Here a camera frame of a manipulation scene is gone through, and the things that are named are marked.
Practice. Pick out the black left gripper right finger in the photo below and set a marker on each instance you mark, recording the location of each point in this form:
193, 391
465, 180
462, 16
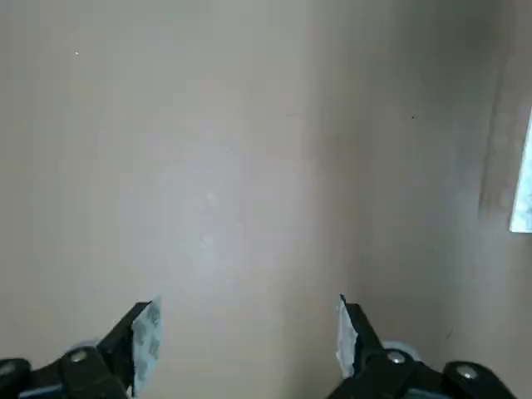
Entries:
365, 353

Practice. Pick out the white test tube rack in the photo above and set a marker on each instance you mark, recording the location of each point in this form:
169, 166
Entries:
524, 199

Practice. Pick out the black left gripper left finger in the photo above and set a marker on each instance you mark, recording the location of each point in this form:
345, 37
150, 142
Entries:
116, 353

